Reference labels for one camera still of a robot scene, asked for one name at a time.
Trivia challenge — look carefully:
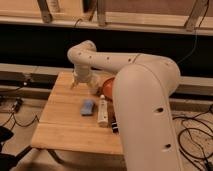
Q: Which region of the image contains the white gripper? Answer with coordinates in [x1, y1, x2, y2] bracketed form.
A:
[70, 65, 99, 95]

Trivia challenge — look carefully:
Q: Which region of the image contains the white plastic bottle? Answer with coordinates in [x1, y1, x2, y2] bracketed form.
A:
[98, 95, 108, 127]

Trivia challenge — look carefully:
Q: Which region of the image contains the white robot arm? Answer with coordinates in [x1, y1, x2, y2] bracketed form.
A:
[67, 40, 184, 171]

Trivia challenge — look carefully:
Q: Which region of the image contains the orange ceramic bowl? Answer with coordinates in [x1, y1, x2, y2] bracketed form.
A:
[102, 77, 114, 99]

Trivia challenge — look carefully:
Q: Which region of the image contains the blue sponge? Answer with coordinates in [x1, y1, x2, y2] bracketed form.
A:
[80, 99, 95, 116]

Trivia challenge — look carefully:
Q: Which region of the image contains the wooden table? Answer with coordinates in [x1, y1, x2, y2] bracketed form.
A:
[31, 72, 122, 155]

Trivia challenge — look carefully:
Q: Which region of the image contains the black white striped block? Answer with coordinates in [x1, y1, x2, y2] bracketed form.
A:
[111, 121, 119, 133]

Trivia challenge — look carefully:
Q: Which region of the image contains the black cables left floor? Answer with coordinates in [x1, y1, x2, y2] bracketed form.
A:
[0, 93, 40, 134]

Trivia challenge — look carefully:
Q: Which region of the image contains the black cables floor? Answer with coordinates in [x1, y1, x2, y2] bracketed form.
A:
[172, 104, 213, 171]
[0, 93, 40, 134]

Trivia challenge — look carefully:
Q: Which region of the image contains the black cables right floor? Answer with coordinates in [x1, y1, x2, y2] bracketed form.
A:
[172, 104, 213, 171]

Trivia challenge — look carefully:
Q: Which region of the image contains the black hanging cable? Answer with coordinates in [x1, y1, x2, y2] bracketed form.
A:
[176, 0, 209, 66]

